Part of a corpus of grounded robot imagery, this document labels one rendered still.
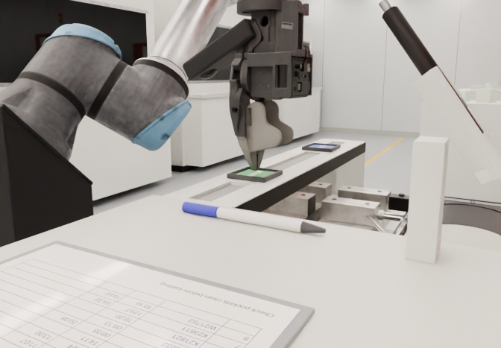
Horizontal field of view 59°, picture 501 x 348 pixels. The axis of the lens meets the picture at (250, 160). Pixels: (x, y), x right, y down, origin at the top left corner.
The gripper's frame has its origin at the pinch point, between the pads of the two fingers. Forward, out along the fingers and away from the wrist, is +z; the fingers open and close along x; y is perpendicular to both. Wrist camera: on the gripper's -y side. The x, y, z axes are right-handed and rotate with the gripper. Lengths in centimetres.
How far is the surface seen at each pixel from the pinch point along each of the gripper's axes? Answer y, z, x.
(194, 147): -267, 69, 353
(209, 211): 6.2, 1.0, -18.9
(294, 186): 5.5, 3.5, 2.2
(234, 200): 4.2, 2.2, -11.2
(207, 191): -0.8, 2.4, -9.1
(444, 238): 24.2, 8.2, 4.9
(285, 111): -257, 42, 580
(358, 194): 10.0, 7.9, 18.4
